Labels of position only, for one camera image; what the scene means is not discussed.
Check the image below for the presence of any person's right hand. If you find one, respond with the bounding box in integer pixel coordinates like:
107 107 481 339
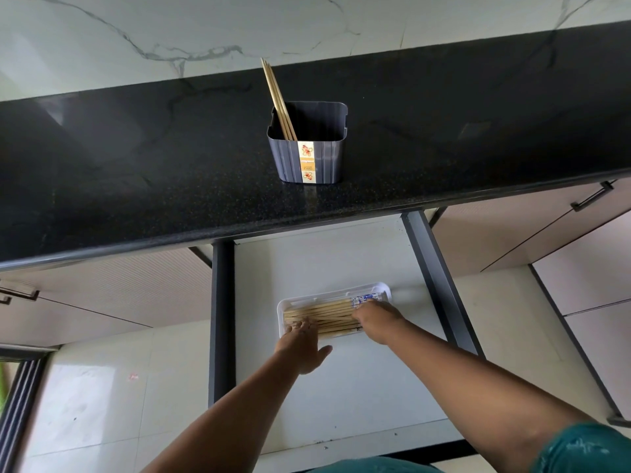
351 300 408 346

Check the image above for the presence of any person's left hand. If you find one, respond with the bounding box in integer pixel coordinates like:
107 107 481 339
274 320 333 376

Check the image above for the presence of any pile of wooden chopsticks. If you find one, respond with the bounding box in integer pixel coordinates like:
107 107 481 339
283 299 368 336

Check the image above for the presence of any person's left forearm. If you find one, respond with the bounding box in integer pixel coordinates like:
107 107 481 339
140 353 302 473

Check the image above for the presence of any person's right forearm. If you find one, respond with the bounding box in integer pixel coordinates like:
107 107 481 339
381 322 598 473

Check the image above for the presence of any open grey white drawer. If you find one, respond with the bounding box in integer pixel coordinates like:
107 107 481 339
208 209 486 460

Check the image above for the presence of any white plastic tray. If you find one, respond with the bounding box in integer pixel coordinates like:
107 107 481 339
276 282 392 339

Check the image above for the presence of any grey ribbed chopstick holder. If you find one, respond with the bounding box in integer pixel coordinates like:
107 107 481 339
267 101 349 185

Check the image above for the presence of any beige cabinet front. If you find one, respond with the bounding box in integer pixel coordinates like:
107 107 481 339
0 247 214 348
431 178 631 277

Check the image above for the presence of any wooden chopstick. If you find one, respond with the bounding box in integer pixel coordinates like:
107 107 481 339
261 58 292 141
265 60 298 142

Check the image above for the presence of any pale pink cabinet unit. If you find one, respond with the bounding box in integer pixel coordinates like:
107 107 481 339
529 211 631 429

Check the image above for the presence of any teal patterned shirt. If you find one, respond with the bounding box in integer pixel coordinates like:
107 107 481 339
305 421 631 473

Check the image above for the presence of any dark metal cabinet handle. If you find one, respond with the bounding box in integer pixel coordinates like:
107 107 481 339
571 180 615 213
0 285 40 306

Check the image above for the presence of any dark sliding door frame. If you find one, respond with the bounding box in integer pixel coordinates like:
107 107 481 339
0 344 61 473

